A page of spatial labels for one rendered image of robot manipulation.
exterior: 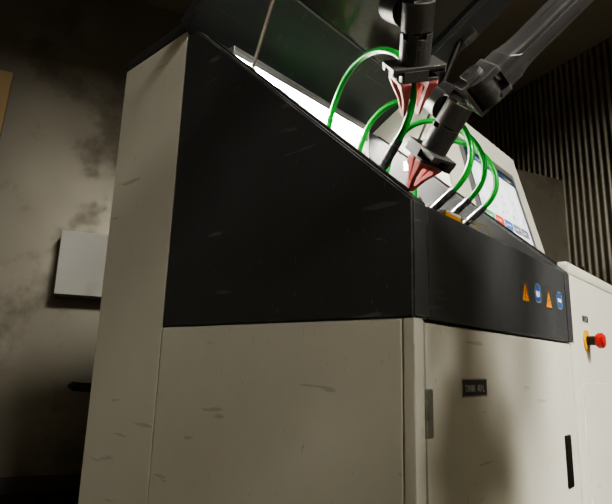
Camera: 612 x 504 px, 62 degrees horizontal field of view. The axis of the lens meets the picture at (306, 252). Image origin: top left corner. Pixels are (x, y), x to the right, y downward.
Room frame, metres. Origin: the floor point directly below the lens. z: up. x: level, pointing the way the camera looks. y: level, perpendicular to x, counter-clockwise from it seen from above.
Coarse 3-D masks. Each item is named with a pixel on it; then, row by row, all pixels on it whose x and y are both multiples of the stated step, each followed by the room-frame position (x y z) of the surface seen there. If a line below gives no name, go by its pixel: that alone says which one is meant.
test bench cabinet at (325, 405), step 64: (384, 320) 0.69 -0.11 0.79; (192, 384) 0.97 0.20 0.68; (256, 384) 0.86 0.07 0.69; (320, 384) 0.77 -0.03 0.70; (384, 384) 0.69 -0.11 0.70; (576, 384) 1.17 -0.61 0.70; (192, 448) 0.96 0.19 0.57; (256, 448) 0.85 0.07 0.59; (320, 448) 0.76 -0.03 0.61; (384, 448) 0.69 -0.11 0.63
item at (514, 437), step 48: (432, 336) 0.69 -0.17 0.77; (480, 336) 0.81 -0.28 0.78; (432, 384) 0.69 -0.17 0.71; (480, 384) 0.80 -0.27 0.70; (528, 384) 0.95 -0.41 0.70; (432, 432) 0.68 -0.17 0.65; (480, 432) 0.80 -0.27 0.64; (528, 432) 0.94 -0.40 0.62; (576, 432) 1.15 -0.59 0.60; (432, 480) 0.69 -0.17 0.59; (480, 480) 0.79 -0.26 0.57; (528, 480) 0.93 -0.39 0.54; (576, 480) 1.13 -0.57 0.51
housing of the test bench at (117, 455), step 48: (144, 96) 1.17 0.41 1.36; (144, 144) 1.15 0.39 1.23; (144, 192) 1.13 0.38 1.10; (144, 240) 1.12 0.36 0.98; (144, 288) 1.11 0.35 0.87; (144, 336) 1.09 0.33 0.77; (96, 384) 1.22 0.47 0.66; (144, 384) 1.08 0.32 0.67; (96, 432) 1.20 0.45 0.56; (144, 432) 1.07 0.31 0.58; (96, 480) 1.19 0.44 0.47; (144, 480) 1.06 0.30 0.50
